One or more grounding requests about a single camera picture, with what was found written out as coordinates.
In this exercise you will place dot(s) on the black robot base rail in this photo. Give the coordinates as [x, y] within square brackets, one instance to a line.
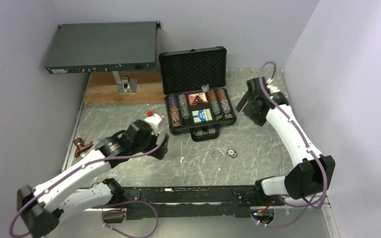
[239, 201]

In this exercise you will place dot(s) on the red black chip stack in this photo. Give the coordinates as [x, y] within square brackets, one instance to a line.
[212, 95]
[222, 95]

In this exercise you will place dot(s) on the red playing card deck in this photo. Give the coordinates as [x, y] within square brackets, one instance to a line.
[192, 97]

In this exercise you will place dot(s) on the red triangular dealer button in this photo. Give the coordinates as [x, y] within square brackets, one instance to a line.
[198, 99]

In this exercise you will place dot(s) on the multicolour poker chip stack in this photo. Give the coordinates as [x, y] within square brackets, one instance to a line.
[175, 116]

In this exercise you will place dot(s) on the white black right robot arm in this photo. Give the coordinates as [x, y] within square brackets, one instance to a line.
[312, 171]

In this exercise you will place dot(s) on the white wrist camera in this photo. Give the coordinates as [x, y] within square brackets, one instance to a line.
[155, 121]
[272, 88]

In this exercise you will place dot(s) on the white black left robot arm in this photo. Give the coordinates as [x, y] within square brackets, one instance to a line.
[44, 206]

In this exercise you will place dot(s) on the blue playing card deck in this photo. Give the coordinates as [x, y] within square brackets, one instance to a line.
[203, 115]

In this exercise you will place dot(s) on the grey copper clamp tool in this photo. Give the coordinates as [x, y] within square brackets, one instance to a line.
[80, 146]

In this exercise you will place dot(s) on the green blue right chip stack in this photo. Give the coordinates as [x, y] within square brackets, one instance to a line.
[215, 107]

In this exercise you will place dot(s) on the grey rack network device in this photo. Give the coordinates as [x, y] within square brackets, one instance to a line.
[100, 47]

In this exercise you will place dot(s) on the clear round plastic disc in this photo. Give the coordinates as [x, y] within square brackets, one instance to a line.
[218, 156]

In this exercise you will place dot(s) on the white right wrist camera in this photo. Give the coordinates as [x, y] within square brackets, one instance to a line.
[272, 88]

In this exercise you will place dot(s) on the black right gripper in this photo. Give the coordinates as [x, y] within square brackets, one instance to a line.
[257, 118]

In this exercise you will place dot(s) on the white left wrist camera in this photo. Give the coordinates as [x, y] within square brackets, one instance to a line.
[155, 121]

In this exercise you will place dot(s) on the green blue chip stack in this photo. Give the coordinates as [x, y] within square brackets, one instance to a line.
[215, 107]
[185, 111]

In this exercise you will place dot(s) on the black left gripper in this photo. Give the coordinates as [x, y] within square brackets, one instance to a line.
[159, 152]

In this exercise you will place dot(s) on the clear plastic wrapper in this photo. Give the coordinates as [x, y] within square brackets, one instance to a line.
[205, 88]

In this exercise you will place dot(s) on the red black far chip stack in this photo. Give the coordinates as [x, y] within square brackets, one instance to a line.
[222, 95]

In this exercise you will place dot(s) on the black poker set case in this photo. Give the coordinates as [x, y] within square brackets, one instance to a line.
[184, 72]

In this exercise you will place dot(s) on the grey metal bracket stand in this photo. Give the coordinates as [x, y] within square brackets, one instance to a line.
[126, 85]

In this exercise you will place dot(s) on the wooden board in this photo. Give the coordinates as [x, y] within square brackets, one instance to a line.
[102, 88]

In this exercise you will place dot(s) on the purple poker chip stack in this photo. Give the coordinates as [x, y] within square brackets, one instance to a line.
[172, 101]

